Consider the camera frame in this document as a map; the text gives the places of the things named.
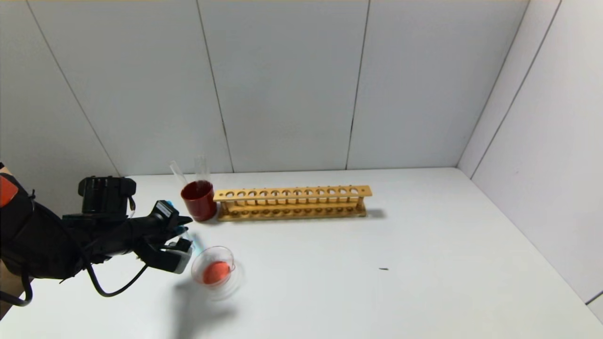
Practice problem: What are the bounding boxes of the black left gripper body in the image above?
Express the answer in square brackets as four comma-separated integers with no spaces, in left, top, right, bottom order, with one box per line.
[125,200,181,244]

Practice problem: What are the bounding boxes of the glass test tube blue pigment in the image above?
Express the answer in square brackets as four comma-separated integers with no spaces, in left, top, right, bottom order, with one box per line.
[165,200,206,256]

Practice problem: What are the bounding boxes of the empty clear glass test tube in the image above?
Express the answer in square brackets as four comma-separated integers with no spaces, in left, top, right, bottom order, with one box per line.
[194,156,209,185]

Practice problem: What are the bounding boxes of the wooden test tube rack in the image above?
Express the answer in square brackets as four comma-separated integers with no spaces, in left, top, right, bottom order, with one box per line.
[213,185,373,222]

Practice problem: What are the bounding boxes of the dark red cup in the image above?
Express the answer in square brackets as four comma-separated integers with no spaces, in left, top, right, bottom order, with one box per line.
[180,180,217,223]

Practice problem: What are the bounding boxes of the glass beaker with liquid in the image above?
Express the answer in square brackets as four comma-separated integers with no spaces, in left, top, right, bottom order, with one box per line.
[191,245,236,289]

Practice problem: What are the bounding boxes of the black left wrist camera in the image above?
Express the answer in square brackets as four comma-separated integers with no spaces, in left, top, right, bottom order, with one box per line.
[78,176,137,217]

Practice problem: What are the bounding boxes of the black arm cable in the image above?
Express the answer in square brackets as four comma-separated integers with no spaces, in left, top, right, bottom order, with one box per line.
[0,261,149,307]

